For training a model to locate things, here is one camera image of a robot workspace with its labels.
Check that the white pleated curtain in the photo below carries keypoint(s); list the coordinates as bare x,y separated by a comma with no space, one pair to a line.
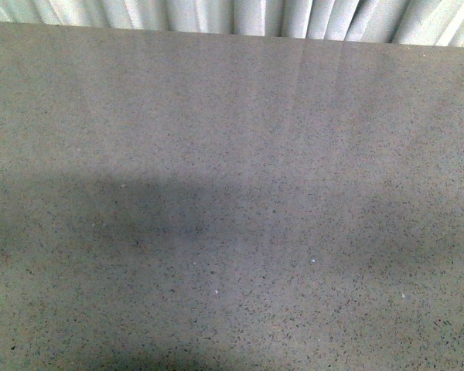
423,23

